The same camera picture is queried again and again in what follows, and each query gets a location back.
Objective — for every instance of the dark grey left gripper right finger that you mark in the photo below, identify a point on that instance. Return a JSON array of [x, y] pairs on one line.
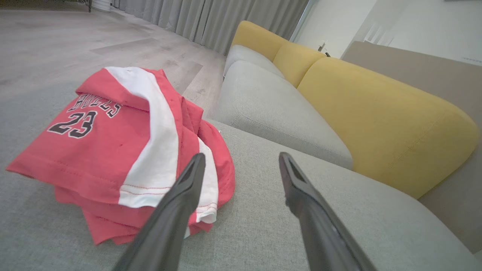
[[316, 226]]

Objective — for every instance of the grey pleated curtain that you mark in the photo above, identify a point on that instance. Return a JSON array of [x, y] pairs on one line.
[[211, 19]]

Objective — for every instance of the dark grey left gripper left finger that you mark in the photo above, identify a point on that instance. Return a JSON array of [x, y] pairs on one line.
[[169, 226]]

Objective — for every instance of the large grey sofa seat cushion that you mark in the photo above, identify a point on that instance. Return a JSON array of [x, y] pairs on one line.
[[263, 229]]

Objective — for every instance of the red Bulls 23 jersey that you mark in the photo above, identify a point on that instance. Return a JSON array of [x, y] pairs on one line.
[[223, 165]]

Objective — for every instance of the large yellow sofa back cushion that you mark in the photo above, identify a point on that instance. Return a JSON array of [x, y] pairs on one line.
[[384, 120]]

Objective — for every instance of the red Bulls 23 shorts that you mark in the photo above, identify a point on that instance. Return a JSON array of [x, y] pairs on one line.
[[94, 150]]

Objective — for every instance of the small grey sofa seat cushion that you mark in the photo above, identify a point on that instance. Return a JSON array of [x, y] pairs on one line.
[[244, 54]]

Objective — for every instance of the grey sofa back cushion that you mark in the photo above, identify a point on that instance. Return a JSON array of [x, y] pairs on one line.
[[271, 109]]

